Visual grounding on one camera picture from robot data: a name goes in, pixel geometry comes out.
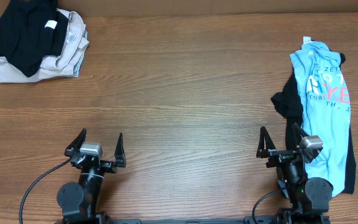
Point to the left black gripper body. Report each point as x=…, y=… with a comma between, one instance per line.
x=95, y=162

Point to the black garment on right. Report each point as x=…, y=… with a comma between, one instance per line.
x=288, y=104

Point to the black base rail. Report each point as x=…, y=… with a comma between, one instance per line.
x=245, y=220

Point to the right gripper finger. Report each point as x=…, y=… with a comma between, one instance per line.
x=266, y=146
x=298, y=133

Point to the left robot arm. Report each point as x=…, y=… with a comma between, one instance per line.
x=79, y=200

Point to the folded grey garment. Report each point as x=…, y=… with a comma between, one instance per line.
x=80, y=54

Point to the folded black garment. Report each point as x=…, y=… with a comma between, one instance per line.
x=30, y=31

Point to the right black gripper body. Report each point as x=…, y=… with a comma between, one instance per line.
x=281, y=157

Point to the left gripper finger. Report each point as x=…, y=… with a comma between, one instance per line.
x=75, y=145
x=119, y=153

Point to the folded beige garment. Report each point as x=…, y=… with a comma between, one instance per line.
x=51, y=66

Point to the light blue printed t-shirt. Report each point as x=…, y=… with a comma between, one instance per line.
x=326, y=109

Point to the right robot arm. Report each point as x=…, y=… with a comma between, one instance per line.
x=309, y=196

